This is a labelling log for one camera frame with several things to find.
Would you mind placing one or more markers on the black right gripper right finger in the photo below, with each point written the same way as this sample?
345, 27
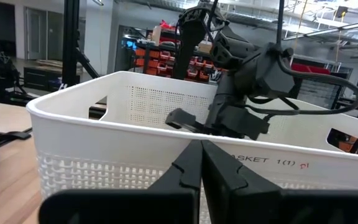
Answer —
228, 186

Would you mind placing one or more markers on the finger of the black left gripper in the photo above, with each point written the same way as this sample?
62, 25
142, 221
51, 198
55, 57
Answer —
182, 119

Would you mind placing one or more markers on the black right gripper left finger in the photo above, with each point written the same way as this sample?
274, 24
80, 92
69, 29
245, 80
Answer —
179, 186

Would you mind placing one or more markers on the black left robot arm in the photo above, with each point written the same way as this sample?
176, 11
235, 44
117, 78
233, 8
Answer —
191, 40

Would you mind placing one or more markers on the white perforated plastic basket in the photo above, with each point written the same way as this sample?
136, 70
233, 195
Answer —
104, 140

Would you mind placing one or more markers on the shelf with orange bins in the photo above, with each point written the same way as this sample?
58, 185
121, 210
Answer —
154, 62

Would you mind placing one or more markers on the row of red shelf bins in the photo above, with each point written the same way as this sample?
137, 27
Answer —
309, 68

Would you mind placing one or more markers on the ceiling light strip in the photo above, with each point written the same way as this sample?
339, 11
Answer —
353, 26

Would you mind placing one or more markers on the light wooden platform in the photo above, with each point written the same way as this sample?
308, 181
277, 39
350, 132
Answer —
2, 116

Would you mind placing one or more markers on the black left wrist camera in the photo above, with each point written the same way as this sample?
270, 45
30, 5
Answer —
266, 71

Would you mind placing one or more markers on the black metal table frame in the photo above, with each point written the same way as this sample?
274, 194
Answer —
71, 43

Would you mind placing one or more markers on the black flat table bracket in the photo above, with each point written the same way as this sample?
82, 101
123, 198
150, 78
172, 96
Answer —
15, 135

